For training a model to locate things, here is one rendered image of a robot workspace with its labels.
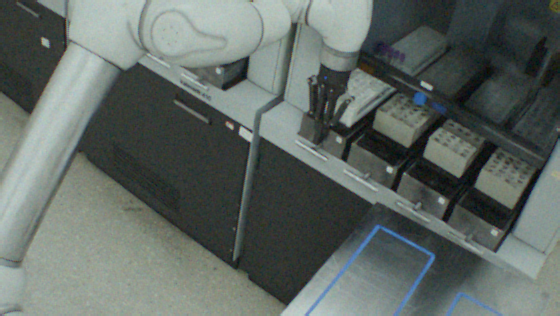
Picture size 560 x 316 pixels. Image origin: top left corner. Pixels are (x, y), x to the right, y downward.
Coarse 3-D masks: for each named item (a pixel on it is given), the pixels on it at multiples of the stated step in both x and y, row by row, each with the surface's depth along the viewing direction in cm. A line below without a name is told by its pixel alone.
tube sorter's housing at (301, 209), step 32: (320, 64) 172; (288, 96) 184; (288, 128) 178; (288, 160) 183; (320, 160) 175; (256, 192) 197; (288, 192) 188; (320, 192) 180; (352, 192) 173; (384, 192) 166; (544, 192) 146; (256, 224) 204; (288, 224) 195; (320, 224) 186; (352, 224) 178; (512, 224) 161; (544, 224) 150; (256, 256) 212; (288, 256) 202; (320, 256) 192; (512, 256) 153; (544, 256) 154; (288, 288) 209
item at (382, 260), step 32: (384, 224) 143; (416, 224) 144; (352, 256) 134; (384, 256) 136; (416, 256) 137; (448, 256) 138; (480, 256) 139; (320, 288) 127; (352, 288) 128; (384, 288) 129; (416, 288) 130; (448, 288) 131; (480, 288) 132; (512, 288) 133
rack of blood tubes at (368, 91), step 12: (360, 72) 180; (348, 84) 175; (360, 84) 176; (372, 84) 177; (384, 84) 178; (360, 96) 171; (372, 96) 172; (384, 96) 180; (336, 108) 168; (348, 108) 166; (360, 108) 169; (372, 108) 177; (348, 120) 168
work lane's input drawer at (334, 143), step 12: (312, 120) 170; (360, 120) 171; (372, 120) 176; (300, 132) 175; (312, 132) 172; (336, 132) 168; (348, 132) 168; (300, 144) 171; (324, 144) 172; (336, 144) 169; (348, 144) 169; (324, 156) 168; (336, 156) 171
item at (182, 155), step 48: (288, 48) 179; (144, 96) 210; (192, 96) 196; (240, 96) 186; (96, 144) 243; (144, 144) 223; (192, 144) 206; (240, 144) 192; (144, 192) 236; (192, 192) 217; (240, 192) 202; (240, 240) 219
